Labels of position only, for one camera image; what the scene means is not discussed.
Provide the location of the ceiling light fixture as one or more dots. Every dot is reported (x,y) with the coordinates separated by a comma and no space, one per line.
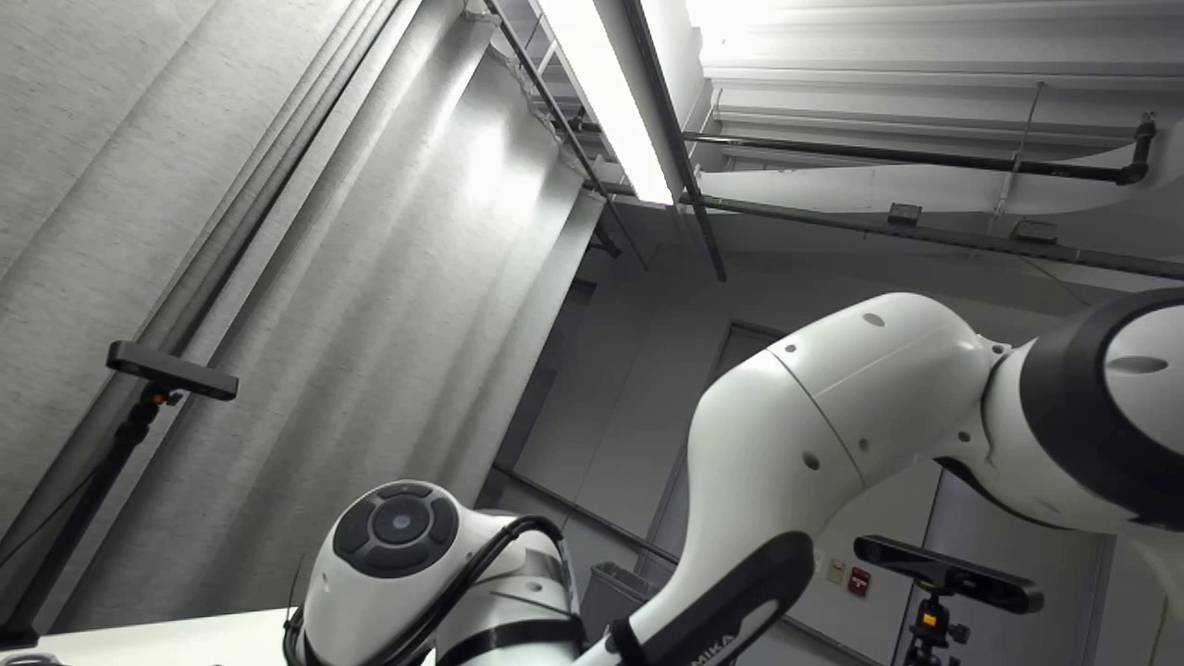
(604,86)

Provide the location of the grey curtain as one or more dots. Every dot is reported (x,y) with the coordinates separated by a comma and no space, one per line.
(308,370)

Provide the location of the red wall alarm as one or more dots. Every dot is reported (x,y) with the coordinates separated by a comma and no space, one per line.
(860,577)

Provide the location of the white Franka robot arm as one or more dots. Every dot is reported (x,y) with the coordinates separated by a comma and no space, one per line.
(800,429)

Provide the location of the black ceiling pipe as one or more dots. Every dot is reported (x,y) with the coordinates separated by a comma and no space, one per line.
(925,158)

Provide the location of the black camera stand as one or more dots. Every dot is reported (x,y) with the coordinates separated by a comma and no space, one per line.
(85,505)
(928,631)

